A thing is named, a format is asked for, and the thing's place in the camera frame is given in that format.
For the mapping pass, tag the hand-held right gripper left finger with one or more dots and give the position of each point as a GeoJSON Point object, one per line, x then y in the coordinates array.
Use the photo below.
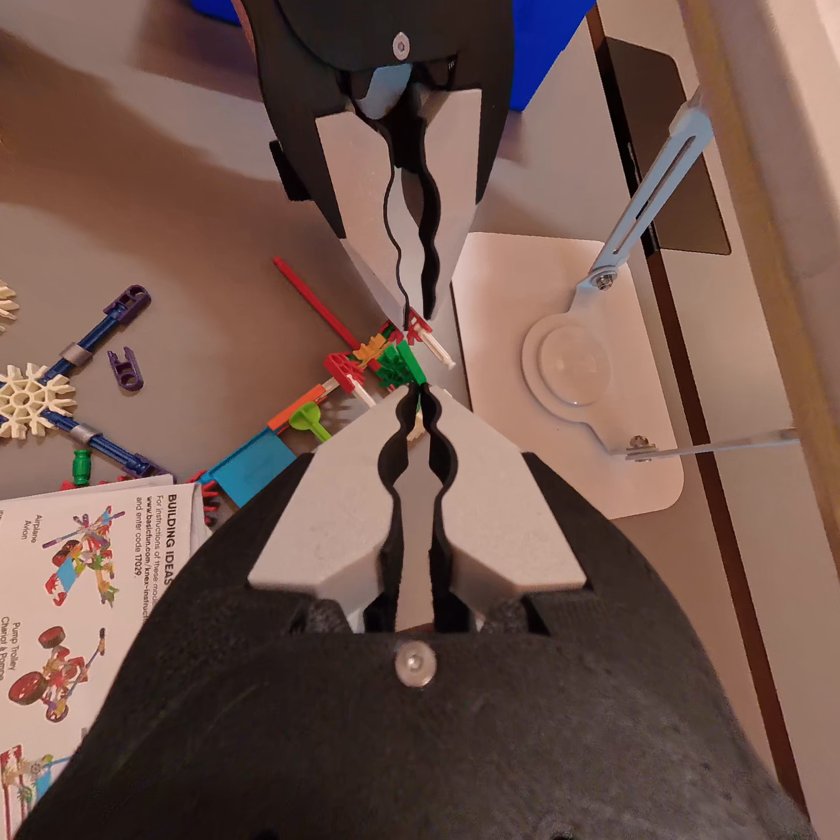
{"type": "Point", "coordinates": [321, 525]}

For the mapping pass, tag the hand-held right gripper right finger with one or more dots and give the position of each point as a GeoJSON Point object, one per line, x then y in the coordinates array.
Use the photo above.
{"type": "Point", "coordinates": [518, 525]}

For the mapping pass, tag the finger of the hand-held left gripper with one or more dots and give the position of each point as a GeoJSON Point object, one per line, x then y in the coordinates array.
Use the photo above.
{"type": "Point", "coordinates": [456, 170]}
{"type": "Point", "coordinates": [358, 197]}

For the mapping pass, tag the colourful toy construction model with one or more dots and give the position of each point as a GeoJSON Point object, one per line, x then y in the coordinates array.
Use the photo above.
{"type": "Point", "coordinates": [256, 472]}

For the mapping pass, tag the white toy rod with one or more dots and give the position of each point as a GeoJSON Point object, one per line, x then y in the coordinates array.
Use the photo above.
{"type": "Point", "coordinates": [364, 394]}
{"type": "Point", "coordinates": [438, 348]}

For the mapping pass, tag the blue storage bin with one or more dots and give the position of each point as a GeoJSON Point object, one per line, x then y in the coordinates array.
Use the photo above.
{"type": "Point", "coordinates": [538, 46]}

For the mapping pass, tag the green toy connector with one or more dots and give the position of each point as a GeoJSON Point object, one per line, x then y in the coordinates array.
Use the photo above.
{"type": "Point", "coordinates": [396, 366]}

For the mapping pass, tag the white metal stand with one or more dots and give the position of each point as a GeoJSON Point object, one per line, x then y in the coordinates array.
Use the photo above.
{"type": "Point", "coordinates": [512, 295]}

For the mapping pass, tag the green short toy rod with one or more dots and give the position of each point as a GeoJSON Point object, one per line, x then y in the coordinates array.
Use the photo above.
{"type": "Point", "coordinates": [81, 466]}

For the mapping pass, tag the purple toy connector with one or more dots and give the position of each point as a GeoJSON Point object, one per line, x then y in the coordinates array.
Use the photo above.
{"type": "Point", "coordinates": [126, 369]}

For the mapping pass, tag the instruction booklet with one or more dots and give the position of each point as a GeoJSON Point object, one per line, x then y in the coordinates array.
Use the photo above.
{"type": "Point", "coordinates": [79, 623]}

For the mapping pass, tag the blue rod snowflake assembly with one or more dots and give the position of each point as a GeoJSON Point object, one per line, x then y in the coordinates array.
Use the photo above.
{"type": "Point", "coordinates": [29, 397]}

